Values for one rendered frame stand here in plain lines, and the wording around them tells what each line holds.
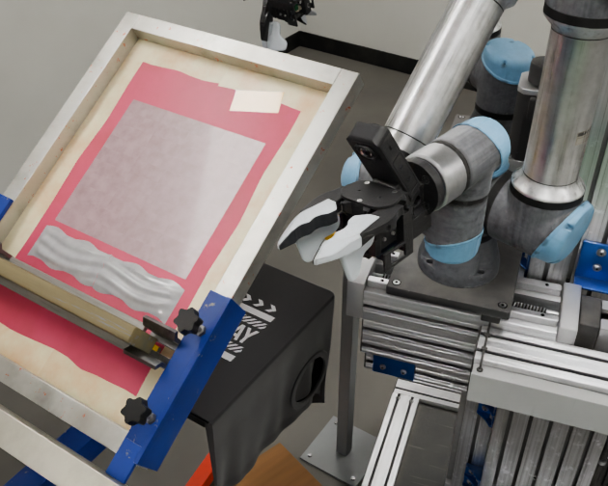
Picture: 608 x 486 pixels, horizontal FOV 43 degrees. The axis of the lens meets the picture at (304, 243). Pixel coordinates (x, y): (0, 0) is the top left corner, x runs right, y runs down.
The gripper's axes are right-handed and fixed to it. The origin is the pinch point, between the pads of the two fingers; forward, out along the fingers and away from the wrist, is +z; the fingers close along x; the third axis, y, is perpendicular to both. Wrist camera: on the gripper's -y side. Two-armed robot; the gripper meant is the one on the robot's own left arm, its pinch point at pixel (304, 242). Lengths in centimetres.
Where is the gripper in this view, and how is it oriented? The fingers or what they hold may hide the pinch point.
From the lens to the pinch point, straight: 79.3
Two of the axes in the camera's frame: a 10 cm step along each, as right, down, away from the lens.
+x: -7.2, -3.0, 6.3
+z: -6.9, 4.4, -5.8
